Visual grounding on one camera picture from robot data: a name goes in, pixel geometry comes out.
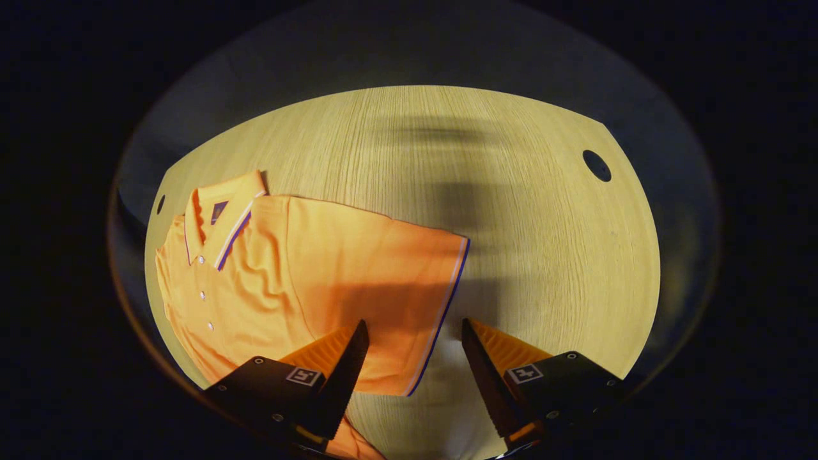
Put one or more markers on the orange T-shirt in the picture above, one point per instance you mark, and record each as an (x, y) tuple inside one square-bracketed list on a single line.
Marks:
[(307, 268)]

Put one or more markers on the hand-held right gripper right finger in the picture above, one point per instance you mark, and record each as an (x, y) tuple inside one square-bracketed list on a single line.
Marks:
[(482, 383)]

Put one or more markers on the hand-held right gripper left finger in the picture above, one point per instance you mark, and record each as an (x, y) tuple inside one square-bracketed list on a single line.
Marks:
[(348, 383)]

